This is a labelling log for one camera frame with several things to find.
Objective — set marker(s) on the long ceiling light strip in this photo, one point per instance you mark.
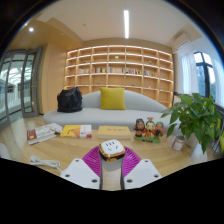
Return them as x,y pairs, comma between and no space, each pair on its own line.
126,23

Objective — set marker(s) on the yellow and white book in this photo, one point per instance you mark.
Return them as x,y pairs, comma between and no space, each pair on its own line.
75,131

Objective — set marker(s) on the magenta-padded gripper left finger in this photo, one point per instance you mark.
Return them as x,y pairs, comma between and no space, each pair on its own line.
78,171

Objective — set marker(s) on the wooden shelf unit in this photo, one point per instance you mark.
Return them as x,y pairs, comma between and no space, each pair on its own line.
118,70

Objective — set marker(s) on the small white jar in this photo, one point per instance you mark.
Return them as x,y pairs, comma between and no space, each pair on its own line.
178,143

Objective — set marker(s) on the dark-framed window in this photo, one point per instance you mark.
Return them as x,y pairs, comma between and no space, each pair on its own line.
208,76

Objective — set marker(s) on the round ceiling spotlight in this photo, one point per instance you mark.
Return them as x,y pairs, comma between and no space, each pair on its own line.
31,29

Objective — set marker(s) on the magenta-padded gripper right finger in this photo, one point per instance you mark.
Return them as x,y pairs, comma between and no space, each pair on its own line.
143,171

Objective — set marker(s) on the light grey sofa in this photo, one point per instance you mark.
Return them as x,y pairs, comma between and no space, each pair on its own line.
100,116

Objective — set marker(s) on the black bag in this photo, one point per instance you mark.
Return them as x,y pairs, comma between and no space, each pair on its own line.
69,100

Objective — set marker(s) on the yellow-green chair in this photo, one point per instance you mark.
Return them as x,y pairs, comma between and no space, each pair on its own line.
221,141

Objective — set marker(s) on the green leafy plant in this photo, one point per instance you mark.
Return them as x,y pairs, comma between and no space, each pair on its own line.
196,116

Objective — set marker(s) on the yellow cushion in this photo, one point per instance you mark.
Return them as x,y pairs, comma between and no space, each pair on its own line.
113,98

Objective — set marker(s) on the white air conditioner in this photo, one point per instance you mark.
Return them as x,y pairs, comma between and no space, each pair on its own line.
182,40

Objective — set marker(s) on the white sheer curtain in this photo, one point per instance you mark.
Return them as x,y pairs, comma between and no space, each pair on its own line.
189,75

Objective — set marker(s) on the white plant pot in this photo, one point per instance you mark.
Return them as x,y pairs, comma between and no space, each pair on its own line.
191,140

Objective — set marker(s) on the colourful figurine set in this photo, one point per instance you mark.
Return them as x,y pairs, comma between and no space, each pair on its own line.
149,130

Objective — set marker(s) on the grey glass door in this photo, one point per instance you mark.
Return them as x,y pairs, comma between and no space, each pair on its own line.
26,83

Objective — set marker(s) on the white charger with gold band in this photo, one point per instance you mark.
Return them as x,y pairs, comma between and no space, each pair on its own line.
112,149

